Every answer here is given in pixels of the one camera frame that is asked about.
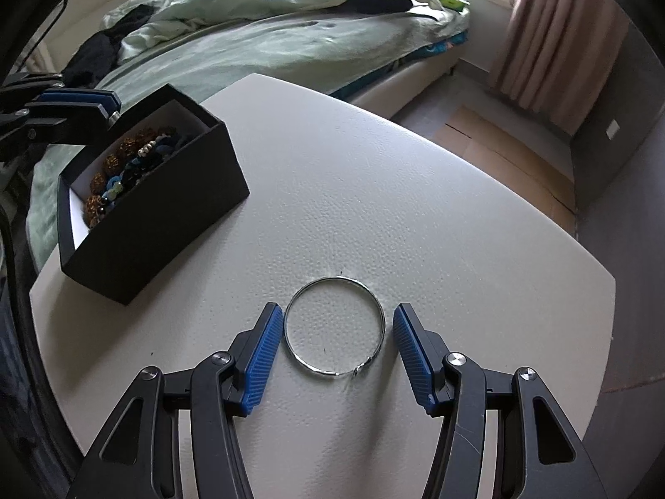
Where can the silver bangle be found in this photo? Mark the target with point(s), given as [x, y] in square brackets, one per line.
[318, 370]

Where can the pink curtain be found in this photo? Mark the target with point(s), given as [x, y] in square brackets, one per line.
[561, 41]

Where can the yellow-green item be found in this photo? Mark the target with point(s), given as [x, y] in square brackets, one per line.
[452, 2]

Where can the white wall socket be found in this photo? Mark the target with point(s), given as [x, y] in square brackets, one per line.
[613, 130]

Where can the person's dark clothing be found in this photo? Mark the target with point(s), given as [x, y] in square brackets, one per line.
[26, 400]

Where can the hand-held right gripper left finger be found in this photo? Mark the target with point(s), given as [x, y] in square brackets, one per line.
[260, 364]

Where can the black cloth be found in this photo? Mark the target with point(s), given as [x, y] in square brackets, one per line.
[376, 4]

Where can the black clothing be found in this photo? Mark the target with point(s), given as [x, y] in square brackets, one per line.
[104, 47]

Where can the bed with green sheet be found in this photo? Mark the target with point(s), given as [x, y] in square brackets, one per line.
[270, 47]

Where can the flat cardboard sheet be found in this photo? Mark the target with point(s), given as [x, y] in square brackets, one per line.
[509, 156]

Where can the black jewelry box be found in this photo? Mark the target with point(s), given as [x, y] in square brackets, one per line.
[171, 228]

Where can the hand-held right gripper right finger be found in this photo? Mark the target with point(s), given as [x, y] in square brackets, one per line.
[415, 364]

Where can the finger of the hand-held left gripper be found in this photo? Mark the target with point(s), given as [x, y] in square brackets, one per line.
[67, 122]
[78, 96]

